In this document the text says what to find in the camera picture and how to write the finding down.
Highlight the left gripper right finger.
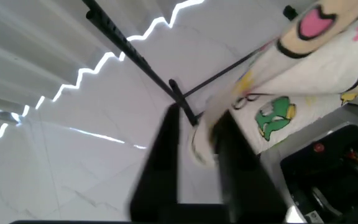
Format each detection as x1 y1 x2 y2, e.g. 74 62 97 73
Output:
211 111 288 223

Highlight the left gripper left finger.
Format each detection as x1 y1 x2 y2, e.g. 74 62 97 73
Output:
129 104 180 223

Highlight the cream printed garment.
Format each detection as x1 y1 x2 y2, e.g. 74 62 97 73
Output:
191 0 358 167

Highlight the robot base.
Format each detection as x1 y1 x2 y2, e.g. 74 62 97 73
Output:
259 91 358 224

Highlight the black clothes rack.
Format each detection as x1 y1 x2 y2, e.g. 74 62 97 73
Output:
81 0 300 127

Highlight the white curtain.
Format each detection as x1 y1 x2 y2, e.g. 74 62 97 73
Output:
0 0 204 138

